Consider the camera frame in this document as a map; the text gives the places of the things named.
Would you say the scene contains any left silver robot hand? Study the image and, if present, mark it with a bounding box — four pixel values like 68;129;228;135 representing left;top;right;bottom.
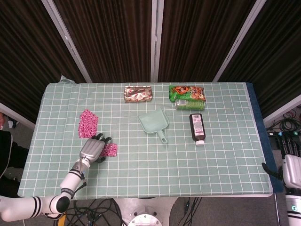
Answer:
79;133;112;164

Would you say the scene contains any gold foil snack package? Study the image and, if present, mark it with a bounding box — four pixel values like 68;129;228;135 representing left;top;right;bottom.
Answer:
124;85;154;104

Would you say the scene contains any mint green plastic scoop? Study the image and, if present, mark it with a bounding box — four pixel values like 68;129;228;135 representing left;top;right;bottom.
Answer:
137;107;169;145

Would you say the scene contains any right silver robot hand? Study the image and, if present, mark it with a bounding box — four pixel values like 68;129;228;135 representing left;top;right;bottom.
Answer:
261;137;301;189

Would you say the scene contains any green drink can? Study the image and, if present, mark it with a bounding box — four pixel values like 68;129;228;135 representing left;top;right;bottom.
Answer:
175;99;206;111

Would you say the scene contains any bystander in black clothes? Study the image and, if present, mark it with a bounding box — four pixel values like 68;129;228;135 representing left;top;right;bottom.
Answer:
0;113;31;198

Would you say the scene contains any black cable with inline box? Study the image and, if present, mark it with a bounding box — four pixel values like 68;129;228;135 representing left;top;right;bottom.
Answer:
173;197;203;226

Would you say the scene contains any black green floor cable tangle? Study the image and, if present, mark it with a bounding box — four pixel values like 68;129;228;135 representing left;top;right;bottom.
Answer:
265;105;301;138

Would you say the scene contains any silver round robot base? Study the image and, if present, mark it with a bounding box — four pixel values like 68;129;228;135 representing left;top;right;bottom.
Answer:
112;197;179;226

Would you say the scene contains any white partition base rail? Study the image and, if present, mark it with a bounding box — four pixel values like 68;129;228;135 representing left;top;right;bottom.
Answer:
0;101;36;130
262;93;301;125

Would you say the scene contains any dark brown curtain panel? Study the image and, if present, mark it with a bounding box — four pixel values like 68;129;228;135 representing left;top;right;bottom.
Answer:
220;0;301;118
157;0;257;83
0;0;87;123
53;0;153;83

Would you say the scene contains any dark bottle white cap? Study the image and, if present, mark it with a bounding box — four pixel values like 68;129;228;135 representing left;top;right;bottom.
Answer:
189;113;206;147

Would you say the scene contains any black floor cable bundle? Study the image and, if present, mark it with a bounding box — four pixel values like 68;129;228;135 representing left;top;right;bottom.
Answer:
53;197;127;226

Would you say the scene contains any green checkered tablecloth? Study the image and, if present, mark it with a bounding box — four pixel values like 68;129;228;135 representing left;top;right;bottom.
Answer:
17;81;275;198

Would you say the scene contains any green orange snack bag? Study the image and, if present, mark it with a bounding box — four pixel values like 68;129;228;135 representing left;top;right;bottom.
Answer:
168;84;206;103

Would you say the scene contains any white partition post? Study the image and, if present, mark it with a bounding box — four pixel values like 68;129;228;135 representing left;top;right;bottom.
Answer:
150;0;165;83
41;0;93;83
211;0;268;83

